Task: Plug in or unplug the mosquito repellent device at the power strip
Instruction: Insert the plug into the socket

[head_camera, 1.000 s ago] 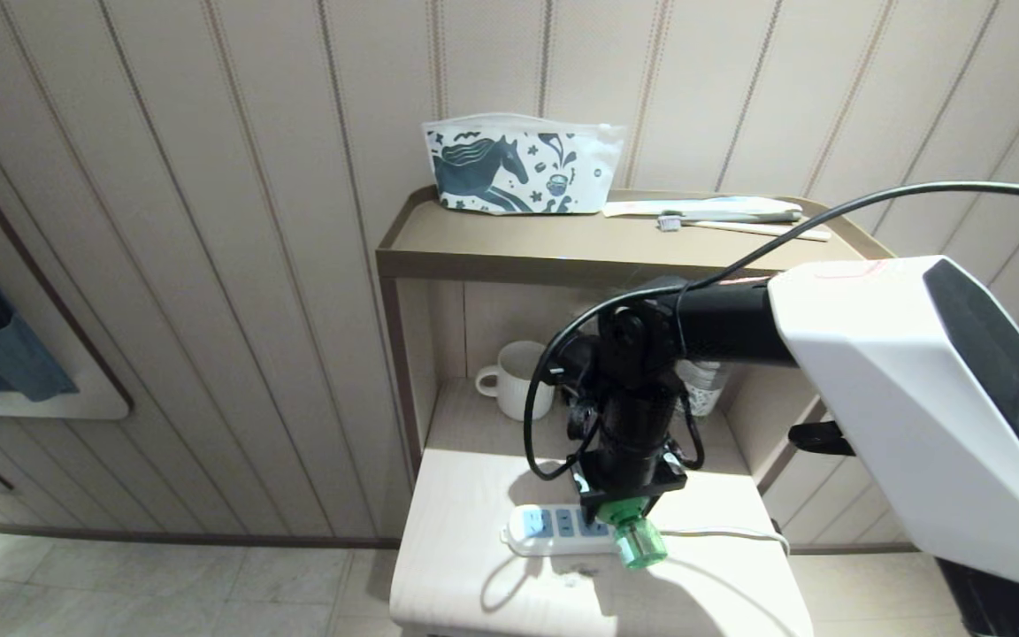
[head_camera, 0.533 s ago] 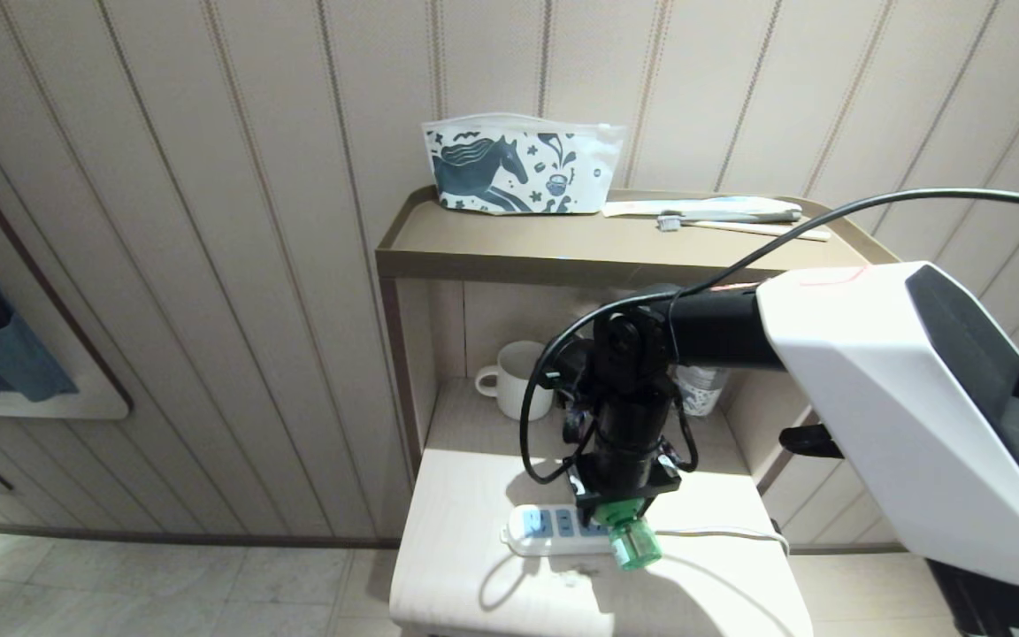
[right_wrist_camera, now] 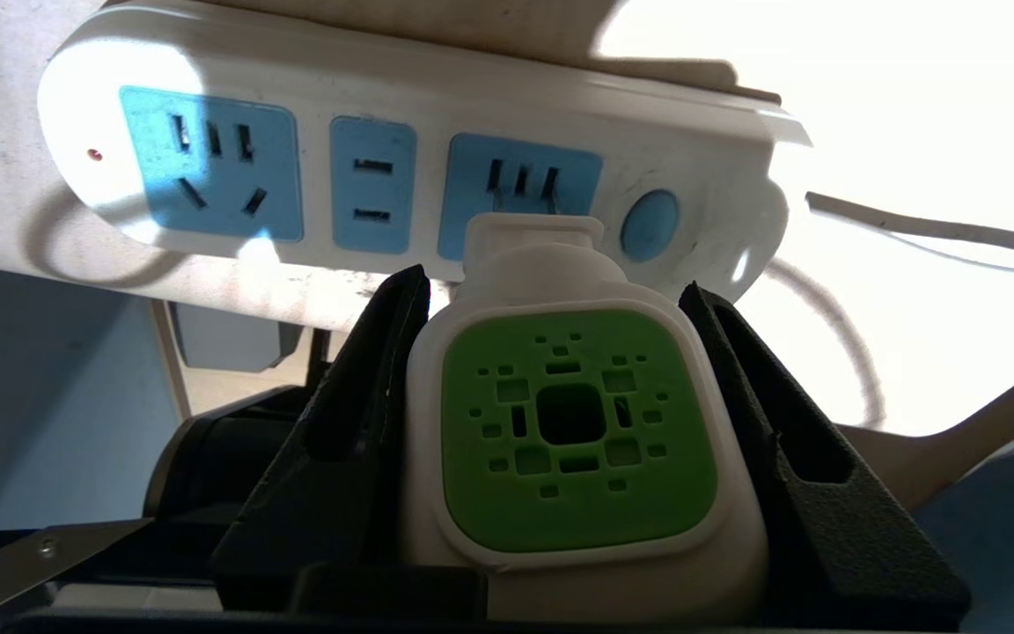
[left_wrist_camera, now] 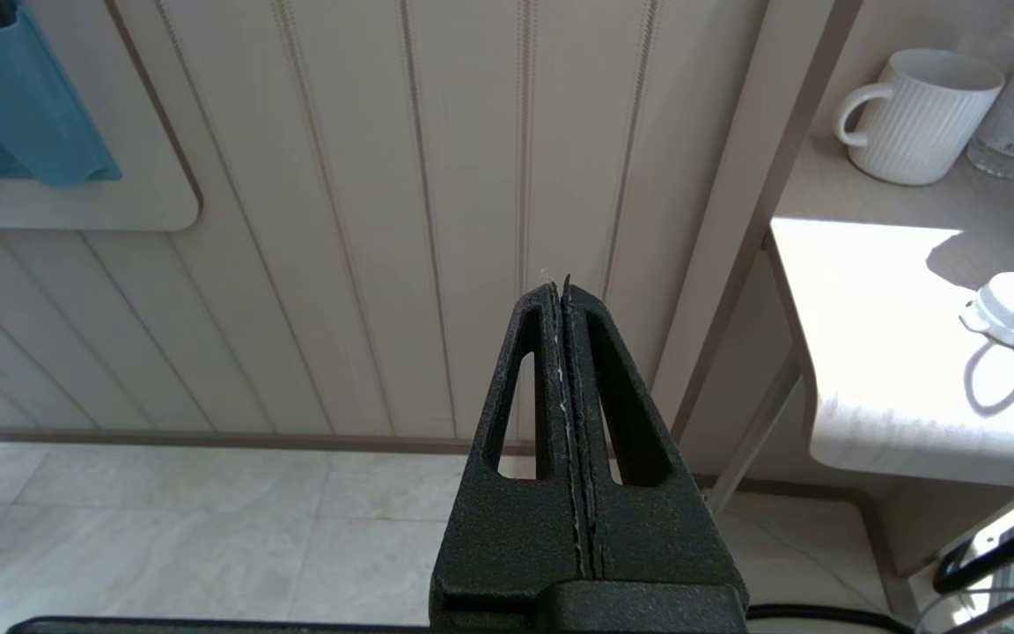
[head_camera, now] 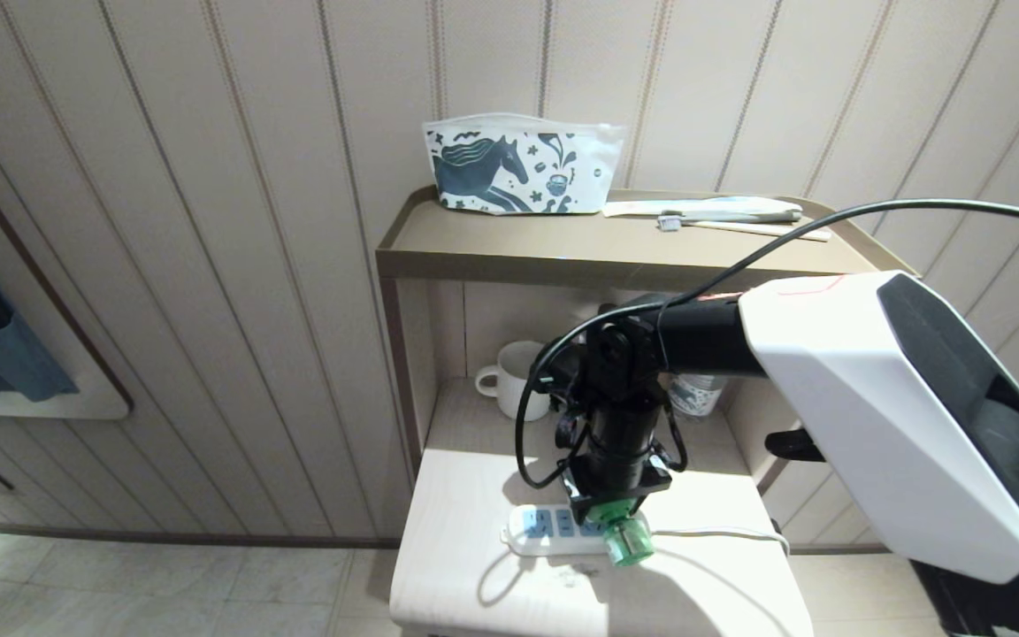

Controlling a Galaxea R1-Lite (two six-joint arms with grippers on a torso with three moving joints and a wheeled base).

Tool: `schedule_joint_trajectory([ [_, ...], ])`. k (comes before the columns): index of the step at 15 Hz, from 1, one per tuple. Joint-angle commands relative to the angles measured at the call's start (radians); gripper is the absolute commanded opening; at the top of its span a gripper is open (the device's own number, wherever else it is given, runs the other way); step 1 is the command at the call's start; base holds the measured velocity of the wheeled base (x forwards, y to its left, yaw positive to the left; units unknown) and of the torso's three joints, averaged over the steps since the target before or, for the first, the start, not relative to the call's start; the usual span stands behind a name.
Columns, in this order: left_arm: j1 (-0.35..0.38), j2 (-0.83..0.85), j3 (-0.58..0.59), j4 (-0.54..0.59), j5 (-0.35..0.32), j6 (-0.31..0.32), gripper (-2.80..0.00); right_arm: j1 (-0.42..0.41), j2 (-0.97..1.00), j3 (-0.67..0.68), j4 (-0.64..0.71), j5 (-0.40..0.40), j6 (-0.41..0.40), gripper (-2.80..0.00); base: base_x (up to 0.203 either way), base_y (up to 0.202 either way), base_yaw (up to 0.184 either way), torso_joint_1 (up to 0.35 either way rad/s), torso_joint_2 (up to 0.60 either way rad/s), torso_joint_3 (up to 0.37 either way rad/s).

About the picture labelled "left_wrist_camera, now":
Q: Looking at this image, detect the black cable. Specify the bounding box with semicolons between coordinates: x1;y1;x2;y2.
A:
746;604;913;634

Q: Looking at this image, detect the blue cloth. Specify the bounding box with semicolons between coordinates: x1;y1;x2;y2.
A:
0;0;123;188

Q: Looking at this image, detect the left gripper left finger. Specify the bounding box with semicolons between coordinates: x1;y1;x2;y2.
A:
430;282;580;628

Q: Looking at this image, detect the white ribbed mug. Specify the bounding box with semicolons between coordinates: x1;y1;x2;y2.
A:
834;49;1006;187

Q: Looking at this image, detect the white side table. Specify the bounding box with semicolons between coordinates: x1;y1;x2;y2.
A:
705;132;1014;520

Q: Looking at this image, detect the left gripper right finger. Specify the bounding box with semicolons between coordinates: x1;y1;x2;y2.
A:
562;275;749;617

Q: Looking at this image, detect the white wall shelf panel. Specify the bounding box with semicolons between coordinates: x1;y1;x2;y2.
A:
0;0;202;233

